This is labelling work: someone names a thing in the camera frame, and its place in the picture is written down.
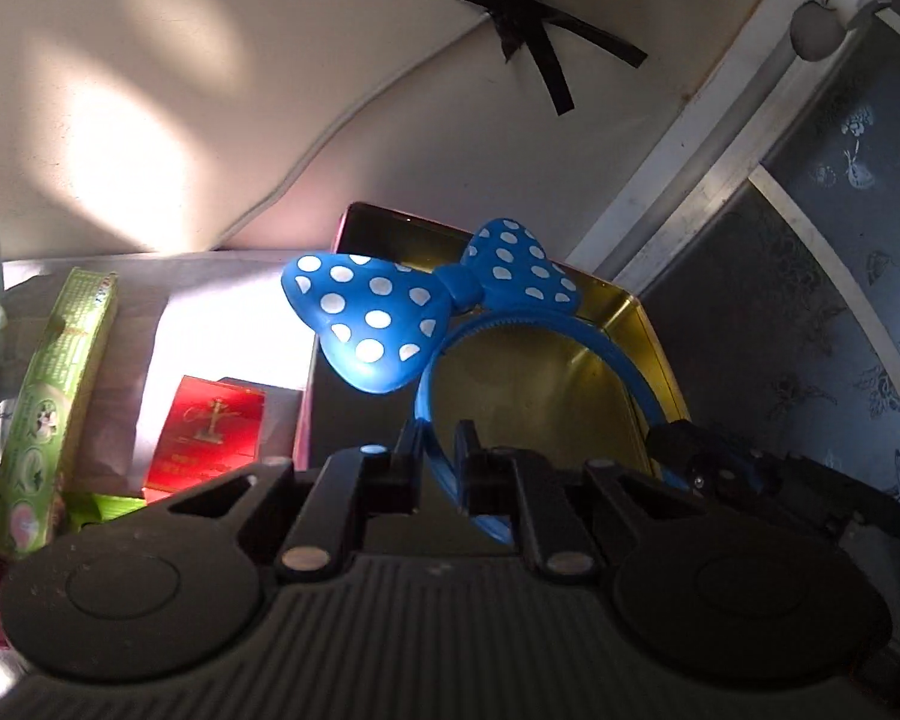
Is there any red booklet with gold print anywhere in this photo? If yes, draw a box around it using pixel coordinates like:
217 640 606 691
142 376 265 504

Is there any blue polka dot bow headband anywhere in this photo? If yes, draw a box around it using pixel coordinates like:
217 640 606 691
281 218 667 502

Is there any green toothpaste box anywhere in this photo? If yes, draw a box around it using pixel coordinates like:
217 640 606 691
0 268 118 561

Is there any pink gold tin box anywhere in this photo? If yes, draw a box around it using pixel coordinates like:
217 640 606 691
294 203 689 472

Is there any black tape cross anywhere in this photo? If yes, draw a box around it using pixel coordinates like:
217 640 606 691
460 0 649 115

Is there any white wall cable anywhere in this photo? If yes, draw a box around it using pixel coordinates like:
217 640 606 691
207 13 497 254

